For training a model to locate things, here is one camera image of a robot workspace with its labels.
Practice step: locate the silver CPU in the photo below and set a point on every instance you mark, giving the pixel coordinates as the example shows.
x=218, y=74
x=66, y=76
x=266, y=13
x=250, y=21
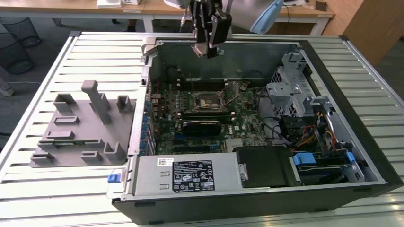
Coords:
x=197, y=50

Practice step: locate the CPU socket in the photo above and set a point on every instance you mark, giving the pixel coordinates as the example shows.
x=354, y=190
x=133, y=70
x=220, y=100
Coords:
x=206, y=102

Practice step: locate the round coin battery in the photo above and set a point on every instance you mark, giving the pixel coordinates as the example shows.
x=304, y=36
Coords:
x=242, y=87

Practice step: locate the white box with print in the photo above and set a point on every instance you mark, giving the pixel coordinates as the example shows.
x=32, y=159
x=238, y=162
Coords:
x=130, y=2

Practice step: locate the silver disk bay cage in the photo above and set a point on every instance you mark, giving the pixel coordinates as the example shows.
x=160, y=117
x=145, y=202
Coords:
x=280, y=89

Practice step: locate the small brown box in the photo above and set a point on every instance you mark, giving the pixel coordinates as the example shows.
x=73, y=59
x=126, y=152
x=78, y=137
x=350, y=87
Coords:
x=321, y=6

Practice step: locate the plain white box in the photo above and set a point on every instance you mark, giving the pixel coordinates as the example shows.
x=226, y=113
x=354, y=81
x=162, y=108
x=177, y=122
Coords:
x=108, y=3

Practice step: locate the green motherboard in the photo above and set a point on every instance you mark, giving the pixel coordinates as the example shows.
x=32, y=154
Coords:
x=249, y=118

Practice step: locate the black graphics card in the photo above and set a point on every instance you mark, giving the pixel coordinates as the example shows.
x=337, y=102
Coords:
x=201, y=128

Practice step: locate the small silver heatsink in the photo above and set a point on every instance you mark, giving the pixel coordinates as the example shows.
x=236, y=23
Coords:
x=233, y=143

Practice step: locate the wooden cabinet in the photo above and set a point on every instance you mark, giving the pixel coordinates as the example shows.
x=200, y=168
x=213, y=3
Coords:
x=372, y=28

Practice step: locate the black plastic shroud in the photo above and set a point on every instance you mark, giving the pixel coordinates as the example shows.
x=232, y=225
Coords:
x=264, y=165

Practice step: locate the grey parts rack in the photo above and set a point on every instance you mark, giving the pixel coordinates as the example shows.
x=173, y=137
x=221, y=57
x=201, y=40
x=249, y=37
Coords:
x=85, y=132

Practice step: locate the blue disk carrier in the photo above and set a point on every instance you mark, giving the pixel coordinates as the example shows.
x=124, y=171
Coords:
x=302, y=159

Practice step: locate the black mesh bin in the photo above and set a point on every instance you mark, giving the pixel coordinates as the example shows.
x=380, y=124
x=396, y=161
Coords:
x=21, y=28
x=14, y=54

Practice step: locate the silver power supply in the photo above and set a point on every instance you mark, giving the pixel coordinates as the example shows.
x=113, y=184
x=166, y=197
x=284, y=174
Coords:
x=148, y=175

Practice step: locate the green RAM stick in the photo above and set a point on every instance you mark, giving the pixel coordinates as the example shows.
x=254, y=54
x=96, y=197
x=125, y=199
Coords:
x=74, y=142

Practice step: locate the blue plastic clip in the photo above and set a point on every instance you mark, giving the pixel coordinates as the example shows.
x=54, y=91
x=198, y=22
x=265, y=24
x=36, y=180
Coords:
x=348, y=158

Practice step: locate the black disk drive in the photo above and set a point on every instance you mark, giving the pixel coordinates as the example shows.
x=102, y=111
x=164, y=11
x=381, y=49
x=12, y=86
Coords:
x=318, y=176

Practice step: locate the blue case latch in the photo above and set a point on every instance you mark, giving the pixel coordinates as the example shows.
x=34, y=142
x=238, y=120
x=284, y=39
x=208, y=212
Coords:
x=113, y=178

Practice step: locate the white furniture foot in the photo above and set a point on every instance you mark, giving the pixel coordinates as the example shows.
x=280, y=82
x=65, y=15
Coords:
x=5, y=88

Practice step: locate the silver disk bay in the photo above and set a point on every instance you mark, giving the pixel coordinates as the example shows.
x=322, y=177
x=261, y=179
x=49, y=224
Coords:
x=356, y=172

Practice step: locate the black PC case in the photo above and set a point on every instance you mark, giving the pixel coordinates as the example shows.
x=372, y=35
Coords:
x=252, y=208

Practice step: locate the wooden desk white frame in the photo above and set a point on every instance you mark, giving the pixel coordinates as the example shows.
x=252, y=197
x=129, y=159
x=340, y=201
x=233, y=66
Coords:
x=314, y=13
x=46, y=9

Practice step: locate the blue bracket clip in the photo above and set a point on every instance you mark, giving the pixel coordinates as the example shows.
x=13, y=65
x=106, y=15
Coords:
x=144, y=128
x=145, y=119
x=142, y=136
x=142, y=144

